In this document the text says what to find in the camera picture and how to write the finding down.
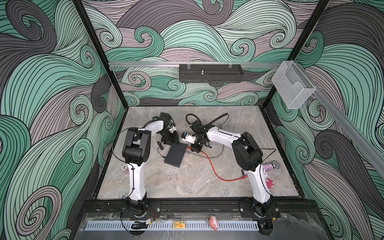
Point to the black wall-mounted tray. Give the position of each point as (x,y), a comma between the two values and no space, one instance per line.
(210,73)

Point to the yellow label tag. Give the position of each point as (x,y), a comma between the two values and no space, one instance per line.
(179,225)

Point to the pink item under left arm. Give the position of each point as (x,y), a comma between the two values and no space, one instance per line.
(125,169)

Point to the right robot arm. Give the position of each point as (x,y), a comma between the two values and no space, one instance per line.
(248,155)

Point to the clear plastic wall bin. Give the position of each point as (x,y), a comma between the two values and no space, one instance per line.
(293,84)

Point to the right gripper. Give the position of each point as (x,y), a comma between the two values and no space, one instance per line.
(195,149)

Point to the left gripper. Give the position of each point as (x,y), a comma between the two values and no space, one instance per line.
(174,140)

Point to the black network switch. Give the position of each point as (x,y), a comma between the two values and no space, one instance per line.
(176,154)

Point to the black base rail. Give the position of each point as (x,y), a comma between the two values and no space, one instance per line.
(165,208)

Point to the white bunny pink figurine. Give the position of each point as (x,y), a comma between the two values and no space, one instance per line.
(270,183)

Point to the glittery purple microphone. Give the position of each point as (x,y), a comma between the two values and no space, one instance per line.
(273,165)

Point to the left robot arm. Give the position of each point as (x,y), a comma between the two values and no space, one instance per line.
(136,151)

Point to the pink toy on duct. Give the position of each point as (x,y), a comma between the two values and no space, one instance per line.
(213,223)

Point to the white slotted cable duct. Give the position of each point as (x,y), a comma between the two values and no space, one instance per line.
(247,226)

